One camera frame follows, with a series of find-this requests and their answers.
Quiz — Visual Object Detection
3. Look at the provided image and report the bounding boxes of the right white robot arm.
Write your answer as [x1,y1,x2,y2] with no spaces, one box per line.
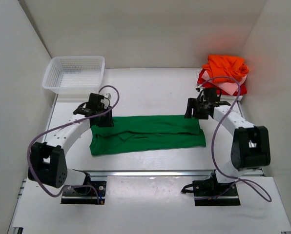
[185,88,271,195]

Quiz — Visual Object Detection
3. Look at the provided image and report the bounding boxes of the orange t shirt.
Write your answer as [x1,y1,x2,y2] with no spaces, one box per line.
[202,55,249,83]

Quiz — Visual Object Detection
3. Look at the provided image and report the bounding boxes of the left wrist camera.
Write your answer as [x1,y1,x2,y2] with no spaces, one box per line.
[102,93,111,100]

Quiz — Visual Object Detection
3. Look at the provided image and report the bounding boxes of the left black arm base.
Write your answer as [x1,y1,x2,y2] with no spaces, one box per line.
[61,172,107,205]

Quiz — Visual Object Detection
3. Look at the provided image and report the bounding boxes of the pink t shirt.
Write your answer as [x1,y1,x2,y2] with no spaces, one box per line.
[200,71,240,96]

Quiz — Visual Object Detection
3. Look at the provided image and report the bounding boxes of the purple cable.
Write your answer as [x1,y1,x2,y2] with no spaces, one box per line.
[194,76,272,203]
[26,85,120,204]

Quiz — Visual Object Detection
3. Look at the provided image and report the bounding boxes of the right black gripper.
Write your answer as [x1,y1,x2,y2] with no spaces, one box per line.
[185,98,208,120]

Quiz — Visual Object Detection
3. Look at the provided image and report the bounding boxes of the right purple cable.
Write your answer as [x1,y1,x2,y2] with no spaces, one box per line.
[194,76,272,203]

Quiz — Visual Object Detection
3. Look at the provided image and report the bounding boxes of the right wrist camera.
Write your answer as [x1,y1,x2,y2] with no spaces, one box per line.
[196,85,206,93]

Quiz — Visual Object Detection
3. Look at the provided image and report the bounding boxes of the green t shirt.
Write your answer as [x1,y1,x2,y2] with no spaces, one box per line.
[89,115,207,156]

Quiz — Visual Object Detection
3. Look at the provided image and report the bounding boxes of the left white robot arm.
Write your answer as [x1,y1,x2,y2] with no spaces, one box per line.
[30,93,114,194]

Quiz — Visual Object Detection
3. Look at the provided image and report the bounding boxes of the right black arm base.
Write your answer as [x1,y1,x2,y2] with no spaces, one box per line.
[180,172,241,207]

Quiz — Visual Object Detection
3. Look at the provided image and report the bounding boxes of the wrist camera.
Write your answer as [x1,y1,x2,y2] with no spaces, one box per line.
[196,85,206,93]
[102,93,111,100]

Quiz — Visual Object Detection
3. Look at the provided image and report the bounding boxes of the red t shirt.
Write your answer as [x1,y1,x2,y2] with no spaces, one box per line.
[197,68,248,96]

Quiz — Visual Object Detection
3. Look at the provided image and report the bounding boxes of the white perforated plastic basket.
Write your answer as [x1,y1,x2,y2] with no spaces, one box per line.
[42,56,105,95]

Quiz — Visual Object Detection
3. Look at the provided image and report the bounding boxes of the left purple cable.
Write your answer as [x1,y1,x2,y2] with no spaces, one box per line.
[26,85,120,204]

